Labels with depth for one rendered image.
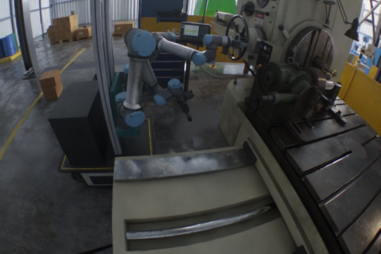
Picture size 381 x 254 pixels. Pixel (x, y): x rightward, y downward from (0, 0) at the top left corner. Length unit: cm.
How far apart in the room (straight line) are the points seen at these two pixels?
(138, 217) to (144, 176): 22
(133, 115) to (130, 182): 36
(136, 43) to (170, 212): 80
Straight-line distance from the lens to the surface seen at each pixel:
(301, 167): 86
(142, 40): 83
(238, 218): 93
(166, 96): 106
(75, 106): 138
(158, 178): 96
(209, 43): 114
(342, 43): 208
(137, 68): 88
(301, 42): 140
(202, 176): 100
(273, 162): 93
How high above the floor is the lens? 153
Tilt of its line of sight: 35 degrees down
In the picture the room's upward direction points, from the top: 7 degrees clockwise
